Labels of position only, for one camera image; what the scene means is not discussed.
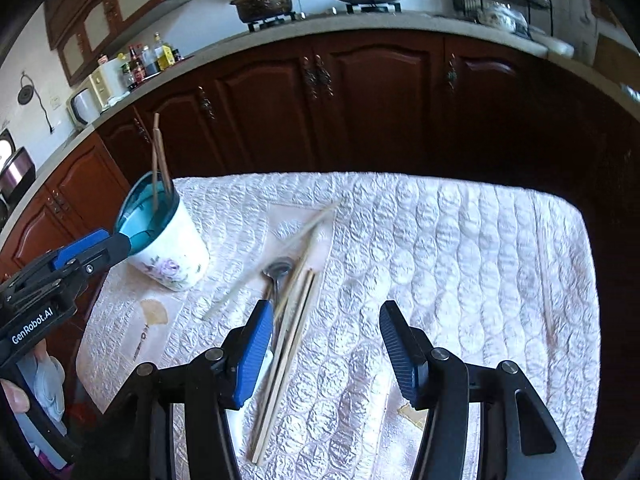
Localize grey stone countertop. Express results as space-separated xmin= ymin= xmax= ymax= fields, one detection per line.
xmin=0 ymin=9 xmax=640 ymax=241

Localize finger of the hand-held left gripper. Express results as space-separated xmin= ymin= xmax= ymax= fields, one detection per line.
xmin=53 ymin=229 xmax=111 ymax=269
xmin=75 ymin=236 xmax=133 ymax=281

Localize metal spoon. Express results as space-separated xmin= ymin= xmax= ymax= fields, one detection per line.
xmin=262 ymin=258 xmax=297 ymax=311

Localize gas stove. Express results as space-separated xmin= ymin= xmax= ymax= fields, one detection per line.
xmin=247 ymin=2 xmax=404 ymax=34

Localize white quilted cloth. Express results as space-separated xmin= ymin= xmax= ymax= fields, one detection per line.
xmin=75 ymin=172 xmax=601 ymax=480

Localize person's left hand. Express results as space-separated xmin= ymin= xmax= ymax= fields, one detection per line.
xmin=31 ymin=351 xmax=68 ymax=423

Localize yellow oil bottle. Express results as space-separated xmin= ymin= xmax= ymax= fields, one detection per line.
xmin=151 ymin=32 xmax=176 ymax=72

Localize silver rice cooker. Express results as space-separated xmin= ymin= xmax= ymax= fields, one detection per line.
xmin=0 ymin=147 xmax=37 ymax=207

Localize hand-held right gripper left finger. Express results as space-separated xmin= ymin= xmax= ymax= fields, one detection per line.
xmin=70 ymin=299 xmax=276 ymax=480

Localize dark wooden lower cabinets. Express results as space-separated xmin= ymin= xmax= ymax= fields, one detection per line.
xmin=0 ymin=30 xmax=640 ymax=281

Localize black wire dish rack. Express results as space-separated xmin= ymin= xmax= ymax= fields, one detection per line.
xmin=451 ymin=0 xmax=552 ymax=37

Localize red label sauce bottle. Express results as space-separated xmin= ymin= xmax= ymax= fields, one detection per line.
xmin=128 ymin=45 xmax=146 ymax=82

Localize floral ceramic bowl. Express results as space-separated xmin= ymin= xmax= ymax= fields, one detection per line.
xmin=476 ymin=2 xmax=519 ymax=32

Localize white electric kettle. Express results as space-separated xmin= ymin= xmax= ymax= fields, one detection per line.
xmin=69 ymin=88 xmax=102 ymax=127

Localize green glass bottle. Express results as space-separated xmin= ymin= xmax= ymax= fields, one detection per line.
xmin=120 ymin=52 xmax=136 ymax=92

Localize wooden cutting board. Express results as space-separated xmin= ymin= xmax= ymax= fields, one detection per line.
xmin=594 ymin=34 xmax=637 ymax=82

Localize dark cooking pot with lid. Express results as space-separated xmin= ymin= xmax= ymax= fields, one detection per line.
xmin=230 ymin=0 xmax=297 ymax=24

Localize cream box appliance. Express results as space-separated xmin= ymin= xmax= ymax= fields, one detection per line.
xmin=89 ymin=62 xmax=131 ymax=112

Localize wooden chopstick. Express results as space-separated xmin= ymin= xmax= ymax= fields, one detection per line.
xmin=275 ymin=222 xmax=323 ymax=316
xmin=201 ymin=201 xmax=344 ymax=321
xmin=155 ymin=127 xmax=175 ymax=198
xmin=255 ymin=270 xmax=317 ymax=465
xmin=250 ymin=268 xmax=312 ymax=463
xmin=151 ymin=112 xmax=162 ymax=211

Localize wooden upper cabinets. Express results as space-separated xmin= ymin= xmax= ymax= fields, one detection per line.
xmin=42 ymin=0 xmax=197 ymax=87

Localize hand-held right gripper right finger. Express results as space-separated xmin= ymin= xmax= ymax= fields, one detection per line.
xmin=378 ymin=301 xmax=586 ymax=480

